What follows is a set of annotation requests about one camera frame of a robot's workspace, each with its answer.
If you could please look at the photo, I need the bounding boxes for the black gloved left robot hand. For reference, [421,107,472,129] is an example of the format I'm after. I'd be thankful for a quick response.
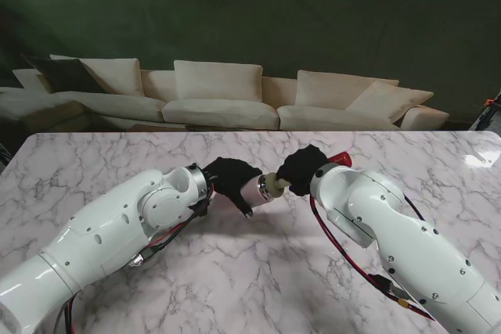
[203,156,264,219]

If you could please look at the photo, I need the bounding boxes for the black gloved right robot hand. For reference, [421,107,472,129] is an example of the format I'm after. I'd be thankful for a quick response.
[276,144,330,196]

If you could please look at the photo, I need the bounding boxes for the pink thermos body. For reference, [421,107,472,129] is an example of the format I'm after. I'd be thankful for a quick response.
[239,173,276,208]

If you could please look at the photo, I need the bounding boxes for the sponge cup brush red-cream handle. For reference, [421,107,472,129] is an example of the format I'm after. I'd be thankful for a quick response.
[261,149,355,199]

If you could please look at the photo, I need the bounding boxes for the cream sofa seat cushion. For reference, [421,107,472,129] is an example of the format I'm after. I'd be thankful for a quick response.
[276,105,403,132]
[49,91,168,124]
[161,99,281,131]

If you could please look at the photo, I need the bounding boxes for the cream fabric sofa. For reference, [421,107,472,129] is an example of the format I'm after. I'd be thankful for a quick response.
[0,54,451,132]

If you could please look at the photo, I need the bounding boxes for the cream sofa back pillow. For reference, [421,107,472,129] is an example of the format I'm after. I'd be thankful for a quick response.
[345,80,435,124]
[294,70,401,109]
[49,54,146,98]
[173,59,264,102]

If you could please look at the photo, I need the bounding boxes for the dark grey throw pillow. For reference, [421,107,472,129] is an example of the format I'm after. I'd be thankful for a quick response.
[21,54,107,95]

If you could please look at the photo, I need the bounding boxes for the black stand with orange clip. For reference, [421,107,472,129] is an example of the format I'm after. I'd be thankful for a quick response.
[467,91,501,132]

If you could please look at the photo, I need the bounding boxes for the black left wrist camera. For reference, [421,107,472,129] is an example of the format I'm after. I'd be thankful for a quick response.
[187,200,209,218]

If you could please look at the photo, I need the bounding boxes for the red-black right arm cable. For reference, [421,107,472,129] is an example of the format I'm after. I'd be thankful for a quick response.
[308,192,436,321]

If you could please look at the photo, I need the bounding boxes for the red-black arm cable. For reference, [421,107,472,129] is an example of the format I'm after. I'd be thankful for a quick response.
[62,177,214,334]
[308,192,436,321]

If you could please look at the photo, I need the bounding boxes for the red-black left arm cable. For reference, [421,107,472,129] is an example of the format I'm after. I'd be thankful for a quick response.
[62,177,214,334]

